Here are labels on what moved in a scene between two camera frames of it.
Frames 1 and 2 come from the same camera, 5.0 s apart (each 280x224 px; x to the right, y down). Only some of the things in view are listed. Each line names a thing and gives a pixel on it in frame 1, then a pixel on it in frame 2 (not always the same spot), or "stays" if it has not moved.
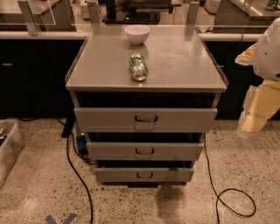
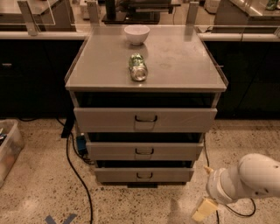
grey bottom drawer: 143,175 stays
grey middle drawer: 144,150 stays
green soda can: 137,66 stays
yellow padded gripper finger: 247,57 -> 208,169
